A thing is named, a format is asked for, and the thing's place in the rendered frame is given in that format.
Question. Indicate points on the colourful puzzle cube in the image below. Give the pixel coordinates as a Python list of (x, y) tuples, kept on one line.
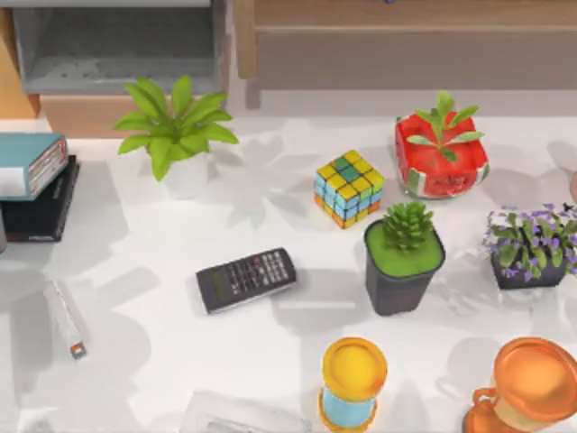
[(349, 189)]

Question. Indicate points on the black calculator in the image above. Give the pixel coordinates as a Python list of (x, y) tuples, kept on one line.
[(245, 279)]

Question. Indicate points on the succulent in black pot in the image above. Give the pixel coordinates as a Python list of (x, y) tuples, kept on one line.
[(401, 266)]

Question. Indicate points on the leafy plant in white pot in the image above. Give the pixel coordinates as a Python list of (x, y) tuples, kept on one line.
[(178, 135)]

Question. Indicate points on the plant in watermelon pot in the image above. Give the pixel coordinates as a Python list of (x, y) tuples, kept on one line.
[(439, 158)]

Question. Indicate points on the transparent grey box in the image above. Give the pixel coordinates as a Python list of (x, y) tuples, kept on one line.
[(239, 415)]

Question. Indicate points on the wooden shelf unit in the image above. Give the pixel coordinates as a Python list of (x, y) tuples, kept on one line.
[(405, 45)]

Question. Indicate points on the grey cabinet with dark inside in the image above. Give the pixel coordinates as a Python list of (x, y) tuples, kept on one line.
[(121, 45)]

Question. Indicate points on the purple flowers in dark pot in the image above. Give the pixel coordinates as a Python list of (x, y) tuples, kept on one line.
[(529, 250)]

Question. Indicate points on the black book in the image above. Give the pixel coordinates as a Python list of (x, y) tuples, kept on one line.
[(43, 207)]

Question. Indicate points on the teal book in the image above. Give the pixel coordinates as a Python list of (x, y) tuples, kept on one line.
[(27, 164)]

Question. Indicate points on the wooden cupboard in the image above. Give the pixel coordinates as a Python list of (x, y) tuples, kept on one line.
[(27, 101)]

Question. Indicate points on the grey cylinder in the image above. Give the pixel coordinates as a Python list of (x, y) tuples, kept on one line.
[(2, 234)]

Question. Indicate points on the orange trophy cup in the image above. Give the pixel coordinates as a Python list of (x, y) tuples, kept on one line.
[(527, 388)]

